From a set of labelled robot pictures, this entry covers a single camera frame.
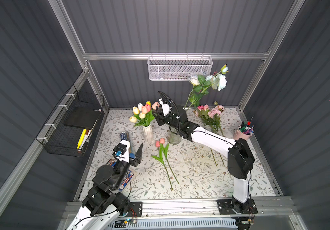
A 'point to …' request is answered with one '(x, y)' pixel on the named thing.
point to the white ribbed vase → (148, 133)
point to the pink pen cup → (238, 134)
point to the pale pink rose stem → (205, 114)
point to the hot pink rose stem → (200, 109)
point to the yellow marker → (81, 138)
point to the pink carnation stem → (214, 114)
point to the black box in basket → (83, 118)
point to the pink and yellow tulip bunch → (143, 114)
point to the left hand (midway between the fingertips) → (134, 143)
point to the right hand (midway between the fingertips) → (155, 110)
